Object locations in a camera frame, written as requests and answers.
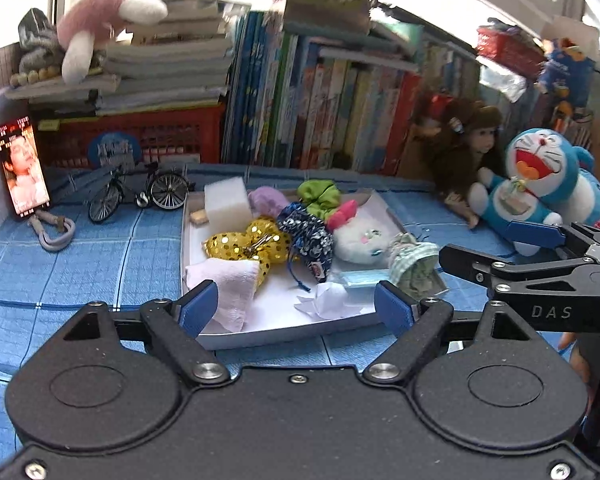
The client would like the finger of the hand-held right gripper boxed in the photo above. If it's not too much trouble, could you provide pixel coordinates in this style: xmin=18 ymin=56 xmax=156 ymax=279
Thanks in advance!
xmin=504 ymin=219 xmax=600 ymax=258
xmin=439 ymin=243 xmax=518 ymax=292

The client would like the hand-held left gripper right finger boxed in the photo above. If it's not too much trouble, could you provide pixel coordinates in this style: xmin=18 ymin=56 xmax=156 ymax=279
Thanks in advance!
xmin=362 ymin=281 xmax=536 ymax=386

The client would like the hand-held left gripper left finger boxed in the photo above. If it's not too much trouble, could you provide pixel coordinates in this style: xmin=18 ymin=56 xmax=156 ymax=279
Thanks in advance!
xmin=64 ymin=280 xmax=230 ymax=386

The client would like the pale pink cloth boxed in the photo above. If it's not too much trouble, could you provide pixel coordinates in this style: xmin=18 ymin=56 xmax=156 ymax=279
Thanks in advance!
xmin=184 ymin=258 xmax=261 ymax=333

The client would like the green checked cloth pouch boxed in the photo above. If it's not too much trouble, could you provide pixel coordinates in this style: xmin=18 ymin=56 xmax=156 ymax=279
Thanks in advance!
xmin=387 ymin=232 xmax=443 ymax=296

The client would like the gold sequin bow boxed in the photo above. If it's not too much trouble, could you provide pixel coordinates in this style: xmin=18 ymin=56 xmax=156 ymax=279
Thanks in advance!
xmin=203 ymin=216 xmax=292 ymax=288

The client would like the shallow white cardboard tray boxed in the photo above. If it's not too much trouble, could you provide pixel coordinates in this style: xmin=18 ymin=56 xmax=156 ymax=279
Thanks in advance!
xmin=180 ymin=187 xmax=448 ymax=352

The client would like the purple plush piece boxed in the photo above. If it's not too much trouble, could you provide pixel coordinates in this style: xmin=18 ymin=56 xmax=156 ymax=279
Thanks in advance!
xmin=248 ymin=186 xmax=292 ymax=220

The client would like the green scrunchie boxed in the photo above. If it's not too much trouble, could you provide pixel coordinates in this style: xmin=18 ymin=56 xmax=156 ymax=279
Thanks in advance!
xmin=296 ymin=180 xmax=342 ymax=221

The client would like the person's right hand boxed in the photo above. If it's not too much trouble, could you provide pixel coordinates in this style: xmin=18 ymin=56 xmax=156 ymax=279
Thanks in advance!
xmin=558 ymin=332 xmax=595 ymax=401

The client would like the blue face mask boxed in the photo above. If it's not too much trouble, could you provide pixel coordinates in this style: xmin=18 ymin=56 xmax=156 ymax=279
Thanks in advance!
xmin=337 ymin=267 xmax=396 ymax=291

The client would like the crumpled white tissue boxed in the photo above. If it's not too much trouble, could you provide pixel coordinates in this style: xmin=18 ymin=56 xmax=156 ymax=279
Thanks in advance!
xmin=294 ymin=282 xmax=358 ymax=320

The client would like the white plush with pink bow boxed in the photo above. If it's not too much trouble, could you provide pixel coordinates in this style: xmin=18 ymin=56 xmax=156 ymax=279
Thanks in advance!
xmin=326 ymin=200 xmax=406 ymax=263

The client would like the blue robot cat plush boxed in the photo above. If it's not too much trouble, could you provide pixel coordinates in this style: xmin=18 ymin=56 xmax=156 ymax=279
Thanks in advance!
xmin=467 ymin=126 xmax=600 ymax=257

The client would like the brown-haired doll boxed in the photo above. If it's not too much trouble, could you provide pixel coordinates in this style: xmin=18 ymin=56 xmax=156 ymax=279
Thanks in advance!
xmin=412 ymin=97 xmax=503 ymax=231

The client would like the white foam block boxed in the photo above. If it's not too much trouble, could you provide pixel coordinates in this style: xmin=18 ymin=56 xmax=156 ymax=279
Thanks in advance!
xmin=203 ymin=178 xmax=252 ymax=231

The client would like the blue checked tablecloth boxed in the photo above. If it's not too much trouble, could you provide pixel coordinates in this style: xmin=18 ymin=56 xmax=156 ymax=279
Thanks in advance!
xmin=0 ymin=162 xmax=600 ymax=466

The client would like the miniature black bicycle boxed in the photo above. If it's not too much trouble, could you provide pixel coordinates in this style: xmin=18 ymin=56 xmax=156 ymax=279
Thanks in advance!
xmin=87 ymin=161 xmax=190 ymax=223

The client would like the clear plastic bag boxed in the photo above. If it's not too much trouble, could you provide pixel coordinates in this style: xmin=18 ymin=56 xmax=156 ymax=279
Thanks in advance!
xmin=480 ymin=65 xmax=531 ymax=103

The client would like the grey carabiner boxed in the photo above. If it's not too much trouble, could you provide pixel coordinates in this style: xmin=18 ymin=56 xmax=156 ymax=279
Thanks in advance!
xmin=27 ymin=210 xmax=77 ymax=252

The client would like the red can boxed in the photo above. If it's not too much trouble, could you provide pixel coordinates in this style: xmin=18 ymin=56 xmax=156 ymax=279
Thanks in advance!
xmin=425 ymin=92 xmax=456 ymax=126

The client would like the blue and orange plush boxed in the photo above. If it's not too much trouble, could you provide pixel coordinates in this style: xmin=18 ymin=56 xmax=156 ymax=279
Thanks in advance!
xmin=535 ymin=37 xmax=597 ymax=106

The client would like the red plastic basket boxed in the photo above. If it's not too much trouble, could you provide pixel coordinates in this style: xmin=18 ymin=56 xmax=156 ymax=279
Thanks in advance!
xmin=32 ymin=102 xmax=228 ymax=168

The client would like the small red basket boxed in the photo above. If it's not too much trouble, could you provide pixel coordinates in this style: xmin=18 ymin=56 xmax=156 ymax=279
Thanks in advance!
xmin=476 ymin=25 xmax=548 ymax=81

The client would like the row of upright books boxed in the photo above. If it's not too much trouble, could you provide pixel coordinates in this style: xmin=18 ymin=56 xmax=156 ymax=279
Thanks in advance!
xmin=221 ymin=10 xmax=486 ymax=178

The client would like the smartphone with lit screen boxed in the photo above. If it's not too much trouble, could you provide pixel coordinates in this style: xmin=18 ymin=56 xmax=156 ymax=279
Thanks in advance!
xmin=0 ymin=116 xmax=52 ymax=221

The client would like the stack of flat books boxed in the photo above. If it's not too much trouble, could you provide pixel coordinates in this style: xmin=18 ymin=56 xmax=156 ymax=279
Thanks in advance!
xmin=5 ymin=0 xmax=251 ymax=116

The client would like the pink plush toy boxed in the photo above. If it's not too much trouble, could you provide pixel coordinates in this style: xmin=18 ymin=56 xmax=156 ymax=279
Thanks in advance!
xmin=56 ymin=0 xmax=169 ymax=86

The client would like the grey plush toy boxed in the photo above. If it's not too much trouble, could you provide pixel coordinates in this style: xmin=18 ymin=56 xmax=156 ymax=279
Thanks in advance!
xmin=17 ymin=7 xmax=63 ymax=76

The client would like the dark floral drawstring pouch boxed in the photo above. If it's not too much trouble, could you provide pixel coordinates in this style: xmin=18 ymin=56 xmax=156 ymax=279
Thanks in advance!
xmin=276 ymin=201 xmax=336 ymax=293

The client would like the wooden bead string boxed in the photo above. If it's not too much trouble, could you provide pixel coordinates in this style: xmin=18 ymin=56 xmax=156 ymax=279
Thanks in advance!
xmin=9 ymin=67 xmax=56 ymax=87

